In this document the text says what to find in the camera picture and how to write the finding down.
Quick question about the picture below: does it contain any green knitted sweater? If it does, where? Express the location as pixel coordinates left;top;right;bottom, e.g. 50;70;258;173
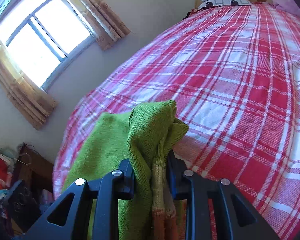
64;100;189;239

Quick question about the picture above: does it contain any aluminium framed window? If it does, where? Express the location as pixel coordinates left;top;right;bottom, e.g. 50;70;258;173
0;0;93;90

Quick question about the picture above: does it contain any pink floral pillow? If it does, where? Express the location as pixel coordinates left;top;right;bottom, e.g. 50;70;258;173
271;0;300;17

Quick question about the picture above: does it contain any dark wooden side cabinet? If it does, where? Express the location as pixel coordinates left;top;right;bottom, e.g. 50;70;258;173
0;143;55;235

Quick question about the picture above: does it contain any red packages clutter pile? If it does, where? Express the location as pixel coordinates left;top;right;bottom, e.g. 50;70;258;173
0;147;17;190

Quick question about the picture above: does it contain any right beige window curtain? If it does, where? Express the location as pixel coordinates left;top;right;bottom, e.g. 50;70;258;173
67;0;130;51

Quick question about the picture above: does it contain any red white plaid bedsheet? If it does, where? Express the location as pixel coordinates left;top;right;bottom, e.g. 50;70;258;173
52;3;300;239

